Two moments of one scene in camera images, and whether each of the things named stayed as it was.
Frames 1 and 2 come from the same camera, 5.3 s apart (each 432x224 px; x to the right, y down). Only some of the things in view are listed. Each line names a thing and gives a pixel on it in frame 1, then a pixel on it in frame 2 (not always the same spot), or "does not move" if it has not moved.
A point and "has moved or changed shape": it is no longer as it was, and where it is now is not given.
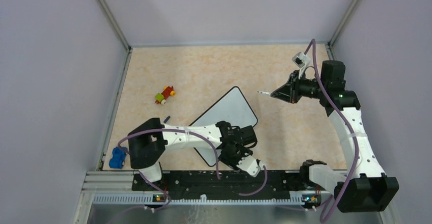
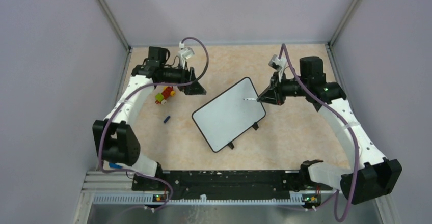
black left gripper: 232,163 → 187,76
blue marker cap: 166,119 does not move
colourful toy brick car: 160,98 does not move
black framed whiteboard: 231,106 has moved or changed shape
